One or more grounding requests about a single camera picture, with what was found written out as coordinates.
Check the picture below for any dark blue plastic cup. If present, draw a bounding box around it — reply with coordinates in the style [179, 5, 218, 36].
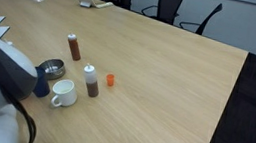
[31, 66, 55, 100]

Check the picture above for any half-full brown squeeze bottle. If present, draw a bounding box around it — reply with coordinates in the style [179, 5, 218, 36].
[79, 62, 104, 100]

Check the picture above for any red-brown sauce squeeze bottle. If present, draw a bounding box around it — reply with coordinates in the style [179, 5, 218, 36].
[64, 32, 85, 63]

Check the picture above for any tiny orange cup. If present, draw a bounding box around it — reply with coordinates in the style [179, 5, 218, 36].
[105, 73, 116, 88]

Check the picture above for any white ceramic mug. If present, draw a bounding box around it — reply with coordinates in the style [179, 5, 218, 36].
[49, 77, 80, 112]

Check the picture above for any small metal pot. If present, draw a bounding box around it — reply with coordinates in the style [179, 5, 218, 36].
[36, 56, 68, 83]

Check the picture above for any black mesh office chair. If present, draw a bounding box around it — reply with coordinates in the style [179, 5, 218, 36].
[139, 0, 186, 28]
[177, 0, 224, 39]

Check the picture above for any white tablet stand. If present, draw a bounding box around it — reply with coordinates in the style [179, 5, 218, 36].
[72, 0, 96, 9]

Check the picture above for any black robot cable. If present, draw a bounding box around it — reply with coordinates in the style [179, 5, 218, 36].
[0, 85, 43, 143]

